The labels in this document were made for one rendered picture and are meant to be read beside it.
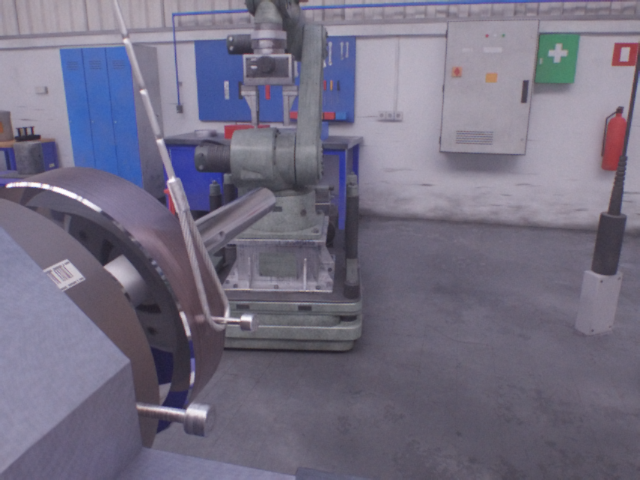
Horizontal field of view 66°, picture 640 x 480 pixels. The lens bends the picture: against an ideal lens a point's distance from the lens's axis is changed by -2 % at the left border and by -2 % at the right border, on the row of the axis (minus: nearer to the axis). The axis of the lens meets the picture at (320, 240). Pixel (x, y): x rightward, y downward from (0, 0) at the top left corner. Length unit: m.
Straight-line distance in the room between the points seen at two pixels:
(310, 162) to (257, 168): 0.26
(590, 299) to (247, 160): 1.83
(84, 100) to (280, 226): 4.01
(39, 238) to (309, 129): 2.17
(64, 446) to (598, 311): 0.96
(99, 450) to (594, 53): 5.32
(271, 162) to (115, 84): 3.70
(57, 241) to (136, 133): 5.41
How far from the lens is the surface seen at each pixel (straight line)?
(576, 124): 5.45
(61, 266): 0.49
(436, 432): 2.26
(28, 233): 0.51
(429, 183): 5.42
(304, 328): 2.64
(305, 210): 2.69
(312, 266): 2.69
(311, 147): 2.53
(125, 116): 5.96
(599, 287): 1.09
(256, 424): 2.27
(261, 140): 2.55
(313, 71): 2.84
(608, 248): 1.07
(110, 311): 0.49
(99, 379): 0.36
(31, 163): 4.27
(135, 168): 5.98
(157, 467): 0.40
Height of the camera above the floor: 1.37
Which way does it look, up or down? 17 degrees down
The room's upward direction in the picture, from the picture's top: straight up
